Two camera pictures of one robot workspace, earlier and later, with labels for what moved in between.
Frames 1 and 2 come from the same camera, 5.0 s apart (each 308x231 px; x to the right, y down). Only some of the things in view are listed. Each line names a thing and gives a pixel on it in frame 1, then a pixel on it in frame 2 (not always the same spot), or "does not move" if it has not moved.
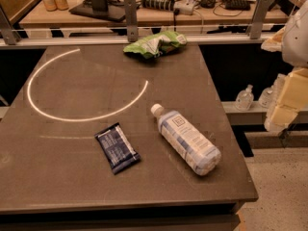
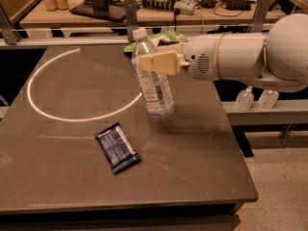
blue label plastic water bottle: [201, 155] -> [154, 86]
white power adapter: [185, 7] does not move
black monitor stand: [98, 5] does not move
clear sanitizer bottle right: [269, 95] does not move
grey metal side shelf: [257, 114] does not move
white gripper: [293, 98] -> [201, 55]
